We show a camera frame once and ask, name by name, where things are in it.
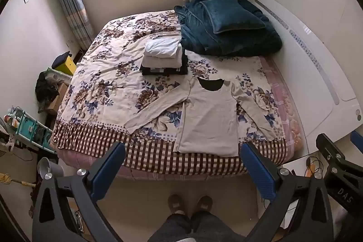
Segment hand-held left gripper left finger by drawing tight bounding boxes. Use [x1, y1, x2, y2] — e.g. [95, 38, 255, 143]
[32, 142, 127, 242]

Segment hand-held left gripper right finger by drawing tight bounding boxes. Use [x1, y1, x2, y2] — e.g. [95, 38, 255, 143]
[240, 142, 334, 242]

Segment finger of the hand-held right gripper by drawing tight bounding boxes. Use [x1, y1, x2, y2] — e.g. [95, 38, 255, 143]
[350, 131, 363, 149]
[316, 133, 363, 174]

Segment beige long-sleeve shirt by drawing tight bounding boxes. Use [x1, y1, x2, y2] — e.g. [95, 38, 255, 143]
[124, 77, 280, 158]

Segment dark clothes pile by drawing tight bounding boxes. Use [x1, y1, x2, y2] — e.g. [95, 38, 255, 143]
[35, 70, 60, 113]

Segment white nightstand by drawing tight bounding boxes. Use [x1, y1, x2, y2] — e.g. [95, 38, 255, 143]
[279, 155, 329, 231]

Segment grey cup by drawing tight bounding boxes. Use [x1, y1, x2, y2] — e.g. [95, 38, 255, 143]
[38, 157, 64, 178]

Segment person's right slipper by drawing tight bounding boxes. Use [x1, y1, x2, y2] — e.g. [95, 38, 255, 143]
[196, 196, 213, 213]

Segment person's slipper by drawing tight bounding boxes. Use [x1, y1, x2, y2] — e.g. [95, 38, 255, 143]
[168, 194, 185, 214]
[196, 196, 213, 213]

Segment person's left slipper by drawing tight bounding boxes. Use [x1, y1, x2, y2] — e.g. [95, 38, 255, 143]
[168, 194, 185, 214]

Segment white bed headboard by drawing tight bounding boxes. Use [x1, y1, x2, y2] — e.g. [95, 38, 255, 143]
[248, 0, 363, 152]

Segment person's dark trousers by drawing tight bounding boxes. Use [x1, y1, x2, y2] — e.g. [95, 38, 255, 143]
[147, 211, 247, 242]

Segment yellow-taped stick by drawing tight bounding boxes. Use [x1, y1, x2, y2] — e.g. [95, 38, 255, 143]
[0, 172, 37, 188]

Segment cardboard box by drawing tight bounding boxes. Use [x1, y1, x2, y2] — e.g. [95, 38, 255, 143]
[45, 83, 70, 115]

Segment teal storage rack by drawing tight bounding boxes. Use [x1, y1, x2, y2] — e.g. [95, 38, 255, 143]
[4, 107, 57, 154]

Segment bed with floral bedspread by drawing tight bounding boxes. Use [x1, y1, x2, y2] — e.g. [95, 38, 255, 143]
[51, 11, 287, 177]

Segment white green plastic object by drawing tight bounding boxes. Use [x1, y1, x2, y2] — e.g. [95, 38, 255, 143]
[47, 68, 73, 82]

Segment yellow box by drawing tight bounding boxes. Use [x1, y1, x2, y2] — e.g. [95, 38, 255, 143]
[54, 57, 76, 75]

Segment dark cap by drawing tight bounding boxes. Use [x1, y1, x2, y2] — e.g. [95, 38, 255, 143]
[52, 51, 74, 68]

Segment beige folded garment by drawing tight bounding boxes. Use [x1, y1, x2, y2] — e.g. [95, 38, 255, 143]
[141, 45, 183, 68]

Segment teal velvet quilt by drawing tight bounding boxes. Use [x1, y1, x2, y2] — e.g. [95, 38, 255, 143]
[174, 0, 283, 57]

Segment white folded garment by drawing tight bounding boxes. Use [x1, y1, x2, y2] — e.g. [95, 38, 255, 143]
[145, 38, 183, 58]

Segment teal velvet pillow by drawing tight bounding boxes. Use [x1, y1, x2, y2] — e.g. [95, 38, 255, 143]
[200, 0, 266, 34]

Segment orange black cable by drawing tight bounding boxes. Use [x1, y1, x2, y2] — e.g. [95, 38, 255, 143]
[306, 156, 324, 178]

